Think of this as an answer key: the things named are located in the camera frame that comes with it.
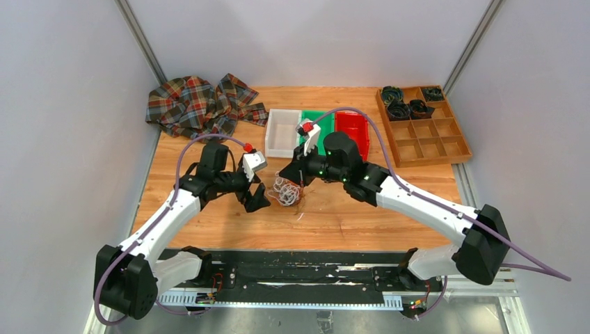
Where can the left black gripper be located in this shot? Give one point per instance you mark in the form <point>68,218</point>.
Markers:
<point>252,202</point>

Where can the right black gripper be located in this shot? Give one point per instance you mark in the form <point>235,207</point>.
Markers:
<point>292,171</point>

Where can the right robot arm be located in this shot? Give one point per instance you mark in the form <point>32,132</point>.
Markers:
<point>475,251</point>

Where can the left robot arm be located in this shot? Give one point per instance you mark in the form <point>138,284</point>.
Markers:
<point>131,277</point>

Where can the white plastic bin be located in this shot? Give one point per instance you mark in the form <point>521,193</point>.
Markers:
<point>281,137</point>

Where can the green plastic bin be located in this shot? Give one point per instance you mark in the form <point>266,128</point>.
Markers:
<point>327,125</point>

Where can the red plastic bin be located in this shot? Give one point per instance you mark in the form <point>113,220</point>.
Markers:
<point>355,126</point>

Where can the plaid cloth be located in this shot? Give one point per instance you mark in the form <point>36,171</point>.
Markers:
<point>191,106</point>

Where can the black coiled roll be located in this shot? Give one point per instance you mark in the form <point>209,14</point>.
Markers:
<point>398,111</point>
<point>433,93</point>
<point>391,94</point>
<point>419,110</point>

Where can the wooden compartment tray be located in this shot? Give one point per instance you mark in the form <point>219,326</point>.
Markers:
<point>434,141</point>

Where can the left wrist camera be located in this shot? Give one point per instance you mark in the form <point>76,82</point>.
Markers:
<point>253,162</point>

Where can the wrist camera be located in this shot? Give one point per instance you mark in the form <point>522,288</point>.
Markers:
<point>253,162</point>
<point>310,132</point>

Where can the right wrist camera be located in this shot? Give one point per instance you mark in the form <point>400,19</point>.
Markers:
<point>310,132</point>

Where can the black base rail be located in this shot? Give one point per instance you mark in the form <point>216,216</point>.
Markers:
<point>317,280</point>

